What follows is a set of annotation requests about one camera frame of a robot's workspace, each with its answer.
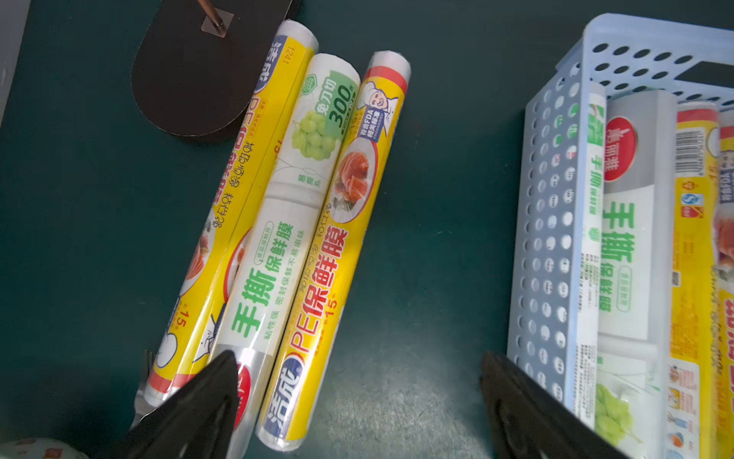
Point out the metal fork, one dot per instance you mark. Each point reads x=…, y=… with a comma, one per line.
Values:
x=141, y=406

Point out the brown metal hook stand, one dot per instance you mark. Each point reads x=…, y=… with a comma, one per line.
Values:
x=198, y=64

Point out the large yellow wrap roll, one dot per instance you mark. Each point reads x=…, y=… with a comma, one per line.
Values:
x=219, y=253

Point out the thin yellow wrap roll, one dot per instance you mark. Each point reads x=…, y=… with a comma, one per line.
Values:
x=723, y=229

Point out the white green wrap roll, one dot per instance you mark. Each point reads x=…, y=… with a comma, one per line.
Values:
x=636, y=263

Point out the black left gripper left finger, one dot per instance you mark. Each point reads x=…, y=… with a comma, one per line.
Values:
x=197, y=422

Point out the yellow red wrap roll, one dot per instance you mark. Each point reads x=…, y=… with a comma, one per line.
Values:
x=690, y=428

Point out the white translucent wrap roll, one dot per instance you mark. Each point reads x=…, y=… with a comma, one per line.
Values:
x=586, y=364

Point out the light blue perforated plastic basket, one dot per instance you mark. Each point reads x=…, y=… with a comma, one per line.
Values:
x=625, y=54

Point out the yellow PE wrap roll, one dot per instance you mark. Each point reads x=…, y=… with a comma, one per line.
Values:
x=330, y=268

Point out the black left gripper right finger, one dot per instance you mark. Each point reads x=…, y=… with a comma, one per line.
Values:
x=527, y=422

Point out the silver green grape wrap roll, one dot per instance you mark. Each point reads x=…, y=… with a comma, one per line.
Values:
x=265, y=285

